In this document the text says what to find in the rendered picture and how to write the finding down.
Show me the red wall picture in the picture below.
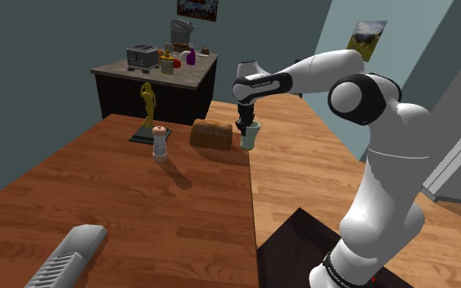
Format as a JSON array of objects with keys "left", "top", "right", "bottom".
[{"left": 175, "top": 0, "right": 219, "bottom": 23}]

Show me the landscape wall picture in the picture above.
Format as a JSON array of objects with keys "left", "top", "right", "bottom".
[{"left": 346, "top": 20, "right": 389, "bottom": 63}]

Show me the white pepper mill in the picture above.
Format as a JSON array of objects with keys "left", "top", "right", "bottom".
[{"left": 151, "top": 124, "right": 170, "bottom": 164}]

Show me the white door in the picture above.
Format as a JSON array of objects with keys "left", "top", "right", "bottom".
[{"left": 420, "top": 107, "right": 461, "bottom": 202}]

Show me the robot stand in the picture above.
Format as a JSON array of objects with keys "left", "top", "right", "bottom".
[{"left": 255, "top": 207, "right": 414, "bottom": 288}]

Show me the brown bread loaf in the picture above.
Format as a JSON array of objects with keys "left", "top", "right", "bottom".
[{"left": 189, "top": 119, "right": 234, "bottom": 151}]

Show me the golden figure statue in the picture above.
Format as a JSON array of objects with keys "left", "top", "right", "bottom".
[{"left": 129, "top": 82, "right": 173, "bottom": 146}]

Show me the grey remote control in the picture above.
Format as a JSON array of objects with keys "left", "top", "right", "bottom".
[{"left": 23, "top": 223, "right": 109, "bottom": 288}]

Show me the dark kitchen counter cabinet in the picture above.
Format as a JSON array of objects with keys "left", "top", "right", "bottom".
[{"left": 90, "top": 18, "right": 219, "bottom": 127}]

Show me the pale green cup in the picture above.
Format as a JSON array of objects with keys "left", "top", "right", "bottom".
[{"left": 239, "top": 120, "right": 262, "bottom": 151}]

